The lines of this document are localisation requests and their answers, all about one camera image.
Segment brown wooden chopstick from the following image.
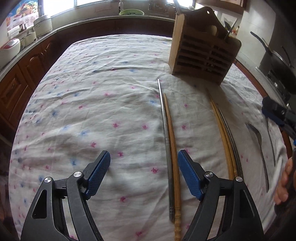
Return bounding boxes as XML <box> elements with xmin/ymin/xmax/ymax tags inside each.
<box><xmin>164</xmin><ymin>94</ymin><xmax>182</xmax><ymax>241</ymax></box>

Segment silver metal chopstick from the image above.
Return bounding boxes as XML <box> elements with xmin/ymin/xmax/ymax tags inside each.
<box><xmin>157</xmin><ymin>78</ymin><xmax>175</xmax><ymax>222</ymax></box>

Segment kitchen faucet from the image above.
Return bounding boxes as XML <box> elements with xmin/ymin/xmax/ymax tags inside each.
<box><xmin>118</xmin><ymin>0</ymin><xmax>123</xmax><ymax>13</ymax></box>

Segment person's right hand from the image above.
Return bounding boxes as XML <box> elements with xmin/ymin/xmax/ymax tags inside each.
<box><xmin>274</xmin><ymin>158</ymin><xmax>293</xmax><ymax>205</ymax></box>

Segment gas stove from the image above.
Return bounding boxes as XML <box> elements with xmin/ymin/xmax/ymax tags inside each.
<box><xmin>255</xmin><ymin>67</ymin><xmax>295</xmax><ymax>111</ymax></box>

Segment silver fork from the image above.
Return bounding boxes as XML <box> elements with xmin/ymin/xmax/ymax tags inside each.
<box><xmin>245</xmin><ymin>123</ymin><xmax>269</xmax><ymax>192</ymax></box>

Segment black wok on stove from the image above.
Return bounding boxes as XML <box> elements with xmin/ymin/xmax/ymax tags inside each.
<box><xmin>250</xmin><ymin>31</ymin><xmax>295</xmax><ymax>94</ymax></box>

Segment dark metal chopstick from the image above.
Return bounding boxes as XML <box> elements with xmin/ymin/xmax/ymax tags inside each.
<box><xmin>218</xmin><ymin>109</ymin><xmax>243</xmax><ymax>178</ymax></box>

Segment black ladle in holder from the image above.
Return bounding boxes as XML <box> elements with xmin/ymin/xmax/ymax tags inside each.
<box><xmin>224</xmin><ymin>18</ymin><xmax>238</xmax><ymax>40</ymax></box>

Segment wooden utensil holder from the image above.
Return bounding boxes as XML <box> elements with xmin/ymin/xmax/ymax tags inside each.
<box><xmin>168</xmin><ymin>7</ymin><xmax>241</xmax><ymax>85</ymax></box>

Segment wooden spoon in holder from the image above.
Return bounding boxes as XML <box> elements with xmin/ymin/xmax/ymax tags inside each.
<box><xmin>206</xmin><ymin>25</ymin><xmax>218</xmax><ymax>37</ymax></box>

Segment wooden lower cabinets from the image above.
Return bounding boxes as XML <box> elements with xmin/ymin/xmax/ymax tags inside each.
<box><xmin>1</xmin><ymin>16</ymin><xmax>174</xmax><ymax>141</ymax></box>

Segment chopsticks standing in holder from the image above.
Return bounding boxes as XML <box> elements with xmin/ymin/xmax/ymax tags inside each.
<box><xmin>174</xmin><ymin>0</ymin><xmax>183</xmax><ymax>15</ymax></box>

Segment white floral tablecloth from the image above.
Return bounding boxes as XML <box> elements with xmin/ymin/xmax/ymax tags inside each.
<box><xmin>9</xmin><ymin>35</ymin><xmax>287</xmax><ymax>240</ymax></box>

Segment green colander bowl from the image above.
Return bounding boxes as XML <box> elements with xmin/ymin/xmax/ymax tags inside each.
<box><xmin>119</xmin><ymin>9</ymin><xmax>144</xmax><ymax>16</ymax></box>

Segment white red rice cooker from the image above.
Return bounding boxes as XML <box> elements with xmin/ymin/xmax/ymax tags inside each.
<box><xmin>0</xmin><ymin>38</ymin><xmax>21</xmax><ymax>69</ymax></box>

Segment small white cooker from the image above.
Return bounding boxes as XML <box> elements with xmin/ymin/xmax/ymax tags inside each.
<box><xmin>22</xmin><ymin>32</ymin><xmax>37</xmax><ymax>47</ymax></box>

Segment white electric pot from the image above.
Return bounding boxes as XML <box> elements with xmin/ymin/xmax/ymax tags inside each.
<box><xmin>33</xmin><ymin>15</ymin><xmax>53</xmax><ymax>38</ymax></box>

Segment fruit poster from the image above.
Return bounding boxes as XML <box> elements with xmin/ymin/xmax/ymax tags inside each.
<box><xmin>6</xmin><ymin>0</ymin><xmax>39</xmax><ymax>31</ymax></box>

